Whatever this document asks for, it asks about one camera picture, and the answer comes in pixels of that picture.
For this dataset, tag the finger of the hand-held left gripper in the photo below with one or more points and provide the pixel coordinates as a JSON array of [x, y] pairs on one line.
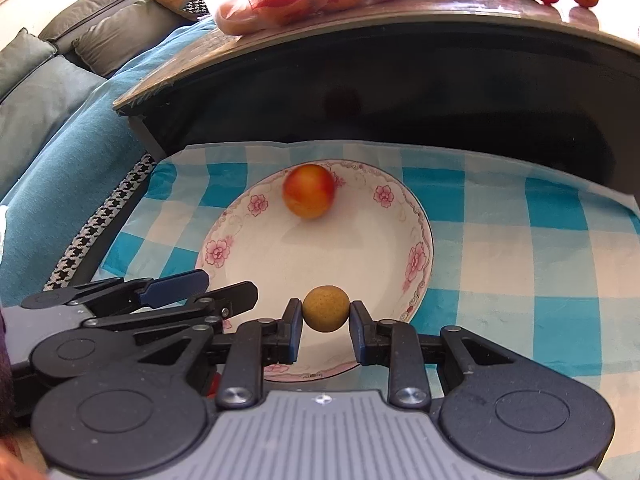
[[175, 282], [235, 297]]

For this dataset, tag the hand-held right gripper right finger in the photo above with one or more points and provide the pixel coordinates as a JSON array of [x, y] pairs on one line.
[[357, 334]]

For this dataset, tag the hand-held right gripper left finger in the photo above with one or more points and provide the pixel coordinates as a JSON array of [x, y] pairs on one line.
[[295, 332]]

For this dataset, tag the yellow-brown longan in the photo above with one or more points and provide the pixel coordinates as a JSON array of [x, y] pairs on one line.
[[326, 309]]

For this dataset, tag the white floral plate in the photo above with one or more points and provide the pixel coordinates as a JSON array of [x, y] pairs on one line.
[[280, 260]]

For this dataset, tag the person's left forearm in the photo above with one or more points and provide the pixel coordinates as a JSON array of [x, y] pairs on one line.
[[10, 465]]

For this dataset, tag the red yellow plum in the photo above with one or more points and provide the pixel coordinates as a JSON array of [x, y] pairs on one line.
[[309, 191]]

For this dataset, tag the blue blanket with houndstooth trim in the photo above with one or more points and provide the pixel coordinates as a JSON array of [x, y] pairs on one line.
[[90, 170]]

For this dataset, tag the blue white checked cloth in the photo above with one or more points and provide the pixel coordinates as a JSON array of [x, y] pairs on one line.
[[500, 260]]

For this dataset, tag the grey-green cushion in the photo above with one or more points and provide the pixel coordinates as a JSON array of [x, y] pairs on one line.
[[45, 110], [22, 60]]

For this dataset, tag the dark coffee table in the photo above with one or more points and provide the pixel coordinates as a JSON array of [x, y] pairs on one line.
[[400, 75]]

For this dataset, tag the grey sofa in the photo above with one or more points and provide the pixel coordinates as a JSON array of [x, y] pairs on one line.
[[115, 25]]

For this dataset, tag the houndstooth pillow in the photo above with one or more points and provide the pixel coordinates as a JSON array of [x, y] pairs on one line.
[[196, 7]]

